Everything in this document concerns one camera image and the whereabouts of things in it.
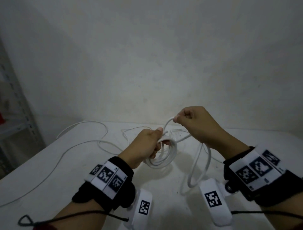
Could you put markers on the person's right hand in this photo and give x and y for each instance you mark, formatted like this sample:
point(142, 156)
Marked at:
point(201, 125)

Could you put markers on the person's left hand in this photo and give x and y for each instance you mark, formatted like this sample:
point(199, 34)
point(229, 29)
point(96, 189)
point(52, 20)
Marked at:
point(139, 147)

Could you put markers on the person's left thumb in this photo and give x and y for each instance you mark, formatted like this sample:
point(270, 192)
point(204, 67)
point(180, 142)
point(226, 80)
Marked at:
point(159, 131)

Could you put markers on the person's right fingers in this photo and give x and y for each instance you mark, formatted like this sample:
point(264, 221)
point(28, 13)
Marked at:
point(183, 116)

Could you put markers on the white power strip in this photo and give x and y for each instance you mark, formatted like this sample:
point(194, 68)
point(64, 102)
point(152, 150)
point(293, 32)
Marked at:
point(180, 134)

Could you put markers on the grey metal shelf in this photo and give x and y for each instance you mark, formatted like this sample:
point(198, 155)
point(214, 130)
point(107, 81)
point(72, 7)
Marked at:
point(14, 132)

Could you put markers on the red object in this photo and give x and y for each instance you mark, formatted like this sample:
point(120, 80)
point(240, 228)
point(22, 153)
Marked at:
point(2, 118)

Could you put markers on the white wrist camera with marker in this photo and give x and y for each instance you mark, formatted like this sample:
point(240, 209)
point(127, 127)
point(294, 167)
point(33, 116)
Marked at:
point(214, 201)
point(142, 208)

